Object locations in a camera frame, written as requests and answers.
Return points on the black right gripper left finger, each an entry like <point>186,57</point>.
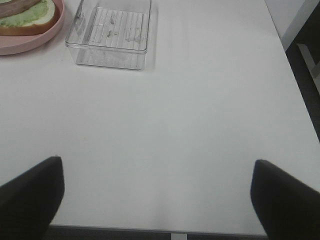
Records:
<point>29,202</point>

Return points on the green lettuce leaf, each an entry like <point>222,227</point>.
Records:
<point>32,14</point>

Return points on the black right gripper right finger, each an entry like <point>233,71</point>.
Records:
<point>287,208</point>

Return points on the white table leg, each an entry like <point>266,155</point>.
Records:
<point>313,68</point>

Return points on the pink round plate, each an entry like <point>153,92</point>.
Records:
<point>10,45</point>

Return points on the bacon strip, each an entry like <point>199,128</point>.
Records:
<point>14,7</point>

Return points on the white bread slice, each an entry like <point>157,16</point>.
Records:
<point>36,27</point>

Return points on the right clear plastic container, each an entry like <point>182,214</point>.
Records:
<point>110,33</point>

